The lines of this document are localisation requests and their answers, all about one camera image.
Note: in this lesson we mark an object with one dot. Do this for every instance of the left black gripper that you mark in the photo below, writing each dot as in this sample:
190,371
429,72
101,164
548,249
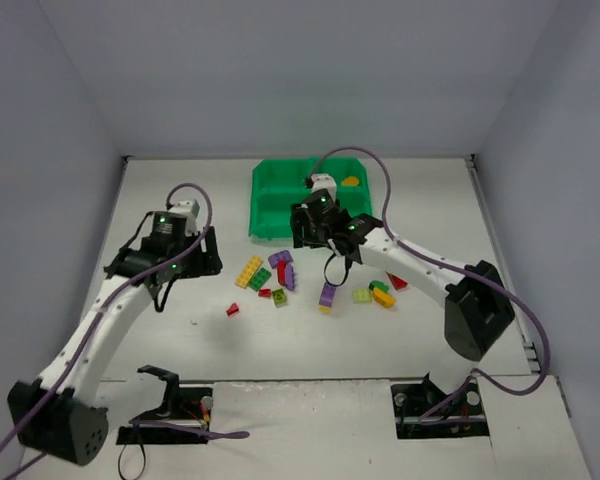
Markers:
208,251

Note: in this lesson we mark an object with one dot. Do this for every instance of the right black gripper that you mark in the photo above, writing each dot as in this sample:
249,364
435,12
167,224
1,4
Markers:
302,226

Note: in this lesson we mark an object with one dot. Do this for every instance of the yellow lego plate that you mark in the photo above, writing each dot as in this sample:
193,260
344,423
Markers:
248,271

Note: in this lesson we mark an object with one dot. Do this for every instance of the purple curved lego brick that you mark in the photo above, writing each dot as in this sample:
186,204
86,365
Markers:
280,256

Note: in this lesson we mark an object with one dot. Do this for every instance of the orange lego brick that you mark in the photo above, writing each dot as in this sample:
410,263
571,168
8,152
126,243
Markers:
351,181

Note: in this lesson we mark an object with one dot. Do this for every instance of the red arch lego brick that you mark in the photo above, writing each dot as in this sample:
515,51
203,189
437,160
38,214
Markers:
281,272

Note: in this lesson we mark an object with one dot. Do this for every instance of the small red slope lego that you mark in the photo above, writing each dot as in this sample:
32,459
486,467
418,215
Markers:
232,310

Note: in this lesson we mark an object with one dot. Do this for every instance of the green lego plate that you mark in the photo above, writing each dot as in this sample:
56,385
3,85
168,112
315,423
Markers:
259,279

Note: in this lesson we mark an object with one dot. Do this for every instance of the purple half-round lego brick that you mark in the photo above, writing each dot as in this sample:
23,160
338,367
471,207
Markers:
290,277

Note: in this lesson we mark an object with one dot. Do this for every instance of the lime square lego brick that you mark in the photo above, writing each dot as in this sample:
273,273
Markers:
279,297

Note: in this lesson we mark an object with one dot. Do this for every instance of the light green lego brick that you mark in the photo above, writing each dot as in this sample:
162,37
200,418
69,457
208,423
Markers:
361,296

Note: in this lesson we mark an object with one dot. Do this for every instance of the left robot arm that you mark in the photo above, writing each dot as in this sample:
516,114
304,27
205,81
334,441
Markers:
57,414

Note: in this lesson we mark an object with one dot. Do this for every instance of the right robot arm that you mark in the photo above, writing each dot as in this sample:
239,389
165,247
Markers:
476,310

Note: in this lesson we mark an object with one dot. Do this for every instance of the green four-compartment bin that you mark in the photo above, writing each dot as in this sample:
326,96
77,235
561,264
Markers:
276,184

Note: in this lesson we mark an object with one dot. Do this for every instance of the purple flower lego brick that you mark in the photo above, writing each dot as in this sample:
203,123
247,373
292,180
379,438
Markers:
327,295

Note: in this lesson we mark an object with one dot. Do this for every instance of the dark green lego piece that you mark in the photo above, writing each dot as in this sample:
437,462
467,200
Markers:
377,284

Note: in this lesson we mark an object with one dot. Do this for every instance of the red square lego brick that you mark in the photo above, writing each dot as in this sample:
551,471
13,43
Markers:
397,283

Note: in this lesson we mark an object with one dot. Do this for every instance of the yellow curved lego brick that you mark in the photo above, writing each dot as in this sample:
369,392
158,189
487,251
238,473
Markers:
383,298

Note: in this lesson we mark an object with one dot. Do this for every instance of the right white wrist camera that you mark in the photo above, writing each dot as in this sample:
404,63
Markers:
322,181

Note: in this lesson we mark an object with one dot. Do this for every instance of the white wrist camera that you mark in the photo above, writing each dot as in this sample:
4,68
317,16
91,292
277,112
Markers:
322,181
190,210

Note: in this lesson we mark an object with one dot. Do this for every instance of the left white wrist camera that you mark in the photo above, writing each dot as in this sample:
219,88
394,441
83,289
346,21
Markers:
190,210

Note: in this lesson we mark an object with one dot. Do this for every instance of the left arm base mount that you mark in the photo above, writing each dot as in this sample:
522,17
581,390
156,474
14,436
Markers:
181,406

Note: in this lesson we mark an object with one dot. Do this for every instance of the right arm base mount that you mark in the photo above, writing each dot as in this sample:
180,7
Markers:
422,412

